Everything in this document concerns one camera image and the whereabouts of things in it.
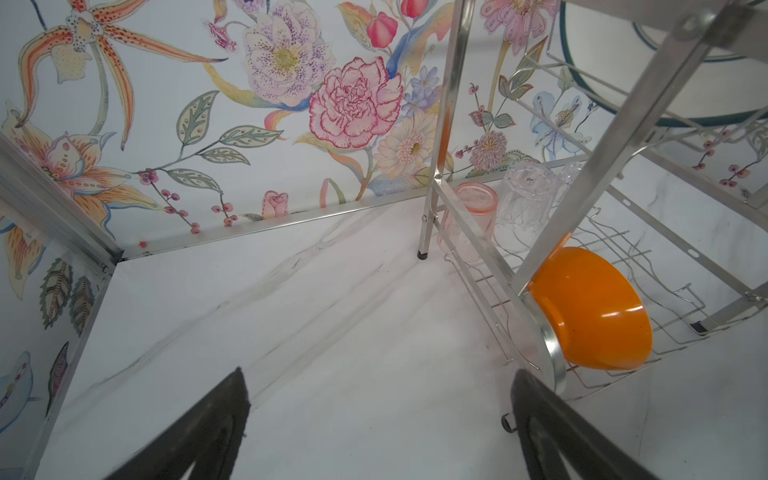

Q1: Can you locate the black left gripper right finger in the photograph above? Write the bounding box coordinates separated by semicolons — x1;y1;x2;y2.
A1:
509;369;655;479

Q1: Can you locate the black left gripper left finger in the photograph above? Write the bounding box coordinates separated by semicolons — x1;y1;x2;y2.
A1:
108;368;250;479

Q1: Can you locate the orange bowl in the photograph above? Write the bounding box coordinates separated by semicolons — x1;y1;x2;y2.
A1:
528;247;653;370

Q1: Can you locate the steel two-tier dish rack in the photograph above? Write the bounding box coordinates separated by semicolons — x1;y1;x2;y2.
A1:
416;0;768;433

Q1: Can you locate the clear drinking glass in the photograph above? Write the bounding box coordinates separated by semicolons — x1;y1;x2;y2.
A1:
494;161;561;253

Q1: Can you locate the pink drinking glass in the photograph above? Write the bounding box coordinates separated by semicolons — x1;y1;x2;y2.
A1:
437;181;500;268

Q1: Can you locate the dark rimmed white plate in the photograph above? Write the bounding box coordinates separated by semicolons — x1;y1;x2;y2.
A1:
557;0;768;129

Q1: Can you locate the aluminium left corner frame post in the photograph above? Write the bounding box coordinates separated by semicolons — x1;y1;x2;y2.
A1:
0;131;124;277

